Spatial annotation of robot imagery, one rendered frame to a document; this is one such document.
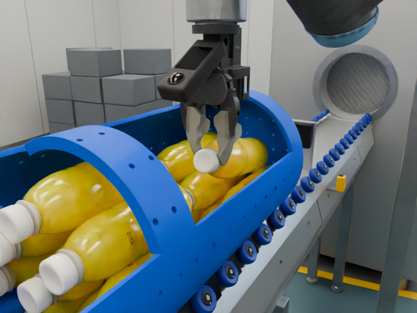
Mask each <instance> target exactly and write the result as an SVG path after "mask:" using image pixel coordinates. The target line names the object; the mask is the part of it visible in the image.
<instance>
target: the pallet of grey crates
mask: <svg viewBox="0 0 417 313"><path fill-rule="evenodd" d="M66 58H67V64H68V71H64V72H59V73H50V74H44V75H42V81H43V89H44V94H45V98H46V99H45V104H46V108H47V117H48V121H49V123H48V124H49V129H50V134H55V133H58V132H62V131H66V130H70V129H74V128H77V127H82V126H85V125H101V124H106V123H108V122H113V121H116V120H120V119H124V118H128V117H131V116H136V115H139V114H143V113H146V112H151V111H155V110H158V109H162V108H165V107H169V106H173V101H169V100H165V99H162V98H161V96H160V95H159V92H158V90H157V85H158V83H159V82H160V81H161V80H162V79H163V78H164V77H165V76H166V75H167V73H168V72H169V71H170V70H171V69H172V59H171V48H129V49H123V60H124V69H125V70H122V59H121V50H120V49H113V48H112V47H77V48H66Z"/></svg>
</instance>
